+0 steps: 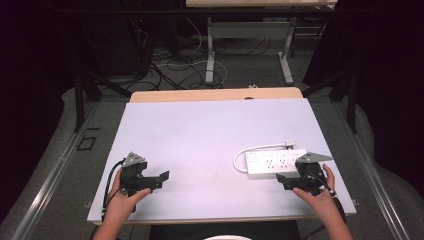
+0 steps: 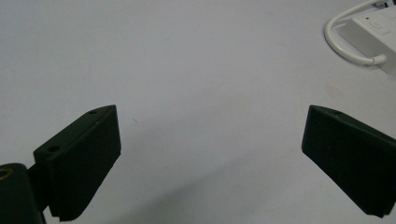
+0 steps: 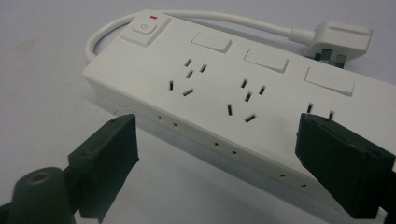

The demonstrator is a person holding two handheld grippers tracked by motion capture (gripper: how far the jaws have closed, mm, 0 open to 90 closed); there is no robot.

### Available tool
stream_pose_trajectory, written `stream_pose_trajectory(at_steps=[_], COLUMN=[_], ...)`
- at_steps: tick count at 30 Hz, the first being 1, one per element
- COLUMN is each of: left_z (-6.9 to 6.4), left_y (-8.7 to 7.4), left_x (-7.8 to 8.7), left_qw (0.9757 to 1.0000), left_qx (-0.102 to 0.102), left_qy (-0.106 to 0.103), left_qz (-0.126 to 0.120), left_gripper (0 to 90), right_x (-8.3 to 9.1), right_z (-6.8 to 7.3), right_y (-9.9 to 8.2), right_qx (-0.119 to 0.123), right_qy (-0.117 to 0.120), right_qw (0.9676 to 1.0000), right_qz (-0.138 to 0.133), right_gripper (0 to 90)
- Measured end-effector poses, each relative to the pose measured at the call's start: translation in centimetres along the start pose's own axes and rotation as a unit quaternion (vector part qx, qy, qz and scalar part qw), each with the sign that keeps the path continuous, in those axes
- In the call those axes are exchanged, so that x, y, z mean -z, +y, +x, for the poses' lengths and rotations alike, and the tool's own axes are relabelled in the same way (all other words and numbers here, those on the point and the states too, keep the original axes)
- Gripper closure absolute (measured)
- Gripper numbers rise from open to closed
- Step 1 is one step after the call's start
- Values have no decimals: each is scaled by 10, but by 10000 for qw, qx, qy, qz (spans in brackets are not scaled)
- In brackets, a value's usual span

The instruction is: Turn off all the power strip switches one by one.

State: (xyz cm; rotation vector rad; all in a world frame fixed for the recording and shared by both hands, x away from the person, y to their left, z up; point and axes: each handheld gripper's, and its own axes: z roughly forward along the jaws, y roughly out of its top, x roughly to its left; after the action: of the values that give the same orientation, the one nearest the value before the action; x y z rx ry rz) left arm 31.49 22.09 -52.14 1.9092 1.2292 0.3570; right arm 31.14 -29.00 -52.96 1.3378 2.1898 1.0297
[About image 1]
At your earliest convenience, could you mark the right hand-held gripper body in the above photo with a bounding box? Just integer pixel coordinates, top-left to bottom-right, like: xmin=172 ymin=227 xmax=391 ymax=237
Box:
xmin=294 ymin=151 xmax=335 ymax=197

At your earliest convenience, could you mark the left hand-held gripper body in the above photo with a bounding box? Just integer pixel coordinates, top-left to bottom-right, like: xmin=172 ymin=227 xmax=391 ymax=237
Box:
xmin=119 ymin=151 xmax=150 ymax=198

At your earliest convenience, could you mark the white power strip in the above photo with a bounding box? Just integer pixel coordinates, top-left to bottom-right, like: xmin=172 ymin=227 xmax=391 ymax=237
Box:
xmin=245 ymin=148 xmax=308 ymax=178

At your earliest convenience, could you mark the person's right hand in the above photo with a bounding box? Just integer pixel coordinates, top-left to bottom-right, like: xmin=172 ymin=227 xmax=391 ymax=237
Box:
xmin=292 ymin=163 xmax=338 ymax=216

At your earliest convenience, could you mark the person's left hand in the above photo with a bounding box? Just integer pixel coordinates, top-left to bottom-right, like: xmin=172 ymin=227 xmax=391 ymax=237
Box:
xmin=105 ymin=169 xmax=152 ymax=224

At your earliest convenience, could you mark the white table cover board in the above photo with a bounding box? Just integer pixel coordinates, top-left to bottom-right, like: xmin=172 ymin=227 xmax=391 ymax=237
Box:
xmin=86 ymin=97 xmax=358 ymax=225

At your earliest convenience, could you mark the person's dark clothing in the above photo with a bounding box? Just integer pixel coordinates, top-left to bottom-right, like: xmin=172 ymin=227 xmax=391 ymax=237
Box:
xmin=148 ymin=219 xmax=303 ymax=240

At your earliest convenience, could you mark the black metal stand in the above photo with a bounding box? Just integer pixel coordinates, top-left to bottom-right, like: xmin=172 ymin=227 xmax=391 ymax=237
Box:
xmin=73 ymin=68 xmax=133 ymax=133
xmin=301 ymin=68 xmax=359 ymax=135

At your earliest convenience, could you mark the wooden table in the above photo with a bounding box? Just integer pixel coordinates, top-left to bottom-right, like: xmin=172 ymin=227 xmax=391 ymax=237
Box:
xmin=129 ymin=86 xmax=304 ymax=104

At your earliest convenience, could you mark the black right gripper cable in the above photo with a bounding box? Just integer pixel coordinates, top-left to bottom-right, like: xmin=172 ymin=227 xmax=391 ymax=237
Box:
xmin=301 ymin=170 xmax=348 ymax=240

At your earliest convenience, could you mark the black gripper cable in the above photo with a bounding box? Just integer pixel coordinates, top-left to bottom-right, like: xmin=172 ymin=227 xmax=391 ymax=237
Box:
xmin=301 ymin=170 xmax=348 ymax=240
xmin=100 ymin=159 xmax=126 ymax=222

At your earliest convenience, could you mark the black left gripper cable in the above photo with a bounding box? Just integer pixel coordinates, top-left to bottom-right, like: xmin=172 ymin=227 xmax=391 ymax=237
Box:
xmin=100 ymin=159 xmax=126 ymax=222

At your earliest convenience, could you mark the black floor socket frame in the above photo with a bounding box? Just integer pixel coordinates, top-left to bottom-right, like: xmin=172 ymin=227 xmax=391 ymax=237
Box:
xmin=76 ymin=135 xmax=98 ymax=152

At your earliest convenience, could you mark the white power strip cable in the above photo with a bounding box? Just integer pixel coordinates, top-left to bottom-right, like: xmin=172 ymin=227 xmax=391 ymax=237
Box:
xmin=232 ymin=140 xmax=297 ymax=174

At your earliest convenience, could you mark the silver floor rail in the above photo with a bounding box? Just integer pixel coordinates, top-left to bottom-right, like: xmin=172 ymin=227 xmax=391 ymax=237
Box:
xmin=333 ymin=101 xmax=413 ymax=240
xmin=10 ymin=101 xmax=102 ymax=240

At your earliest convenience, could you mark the tangle of floor cables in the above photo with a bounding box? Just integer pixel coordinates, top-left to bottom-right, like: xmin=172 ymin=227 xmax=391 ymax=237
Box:
xmin=126 ymin=16 xmax=278 ymax=92

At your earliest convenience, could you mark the white metal frame desk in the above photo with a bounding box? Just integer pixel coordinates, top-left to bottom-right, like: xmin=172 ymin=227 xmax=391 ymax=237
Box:
xmin=185 ymin=0 xmax=339 ymax=86

